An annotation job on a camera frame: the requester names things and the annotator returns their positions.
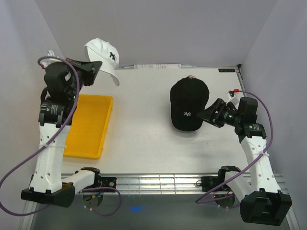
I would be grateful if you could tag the yellow tray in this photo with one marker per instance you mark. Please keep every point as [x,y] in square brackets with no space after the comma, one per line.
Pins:
[89,126]

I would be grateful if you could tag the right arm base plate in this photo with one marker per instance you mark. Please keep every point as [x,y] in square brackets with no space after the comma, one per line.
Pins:
[206,183]

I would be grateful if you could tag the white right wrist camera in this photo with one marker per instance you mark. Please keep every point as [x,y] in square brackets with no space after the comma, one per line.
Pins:
[233,97]

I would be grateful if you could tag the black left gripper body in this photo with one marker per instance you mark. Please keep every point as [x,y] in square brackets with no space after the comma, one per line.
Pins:
[80,85]

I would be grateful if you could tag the white cap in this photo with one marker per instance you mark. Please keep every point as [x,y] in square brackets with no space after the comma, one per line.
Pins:
[100,50]

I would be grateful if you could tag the paper sheet at back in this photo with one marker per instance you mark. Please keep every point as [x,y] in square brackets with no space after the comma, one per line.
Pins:
[157,66]

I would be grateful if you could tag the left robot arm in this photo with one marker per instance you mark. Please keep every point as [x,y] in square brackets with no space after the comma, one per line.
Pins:
[64,80]

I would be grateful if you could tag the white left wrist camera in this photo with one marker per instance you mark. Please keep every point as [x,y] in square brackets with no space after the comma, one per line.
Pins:
[48,61]

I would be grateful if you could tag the aluminium table frame rail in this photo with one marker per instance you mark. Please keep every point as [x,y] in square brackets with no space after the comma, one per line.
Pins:
[159,184]

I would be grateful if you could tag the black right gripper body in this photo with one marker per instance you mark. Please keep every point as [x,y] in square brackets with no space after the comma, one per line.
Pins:
[226,116]

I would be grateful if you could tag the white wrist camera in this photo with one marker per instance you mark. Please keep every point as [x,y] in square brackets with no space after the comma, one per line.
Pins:
[48,61]
[233,97]

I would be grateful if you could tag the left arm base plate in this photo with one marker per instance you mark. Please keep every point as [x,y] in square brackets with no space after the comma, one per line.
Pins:
[109,184]

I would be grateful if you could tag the black logo sticker right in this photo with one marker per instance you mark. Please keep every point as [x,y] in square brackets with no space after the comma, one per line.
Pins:
[226,70]

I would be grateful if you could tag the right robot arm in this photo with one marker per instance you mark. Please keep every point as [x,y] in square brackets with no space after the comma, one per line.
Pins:
[261,200]

